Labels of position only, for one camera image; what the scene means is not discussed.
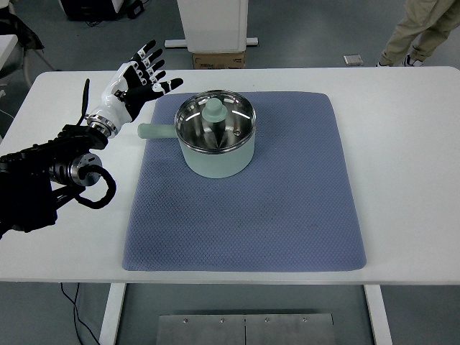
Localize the white pedestal stand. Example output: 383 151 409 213
164 0 259 54

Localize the small black box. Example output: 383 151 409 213
126 0 145 19

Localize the green pot with handle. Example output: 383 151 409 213
137 91 257 180

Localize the glass lid green knob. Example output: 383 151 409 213
175 91 257 154

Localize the brown cardboard box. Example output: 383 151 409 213
191 50 247 70

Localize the person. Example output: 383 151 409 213
375 0 460 68

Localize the black equipment case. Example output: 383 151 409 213
59 0 127 22

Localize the grey metal plate with screws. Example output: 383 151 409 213
157 313 336 345

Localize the blue textured mat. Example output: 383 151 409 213
121 91 367 273

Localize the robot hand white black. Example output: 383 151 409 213
88 39 184 139

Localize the black cloth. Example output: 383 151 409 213
0 6 46 51

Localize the thin black floor cable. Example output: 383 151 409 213
60 282 100 345

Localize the white table leg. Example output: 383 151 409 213
98 283 127 345
363 285 393 345

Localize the white furniture piece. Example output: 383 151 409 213
0 34 33 87

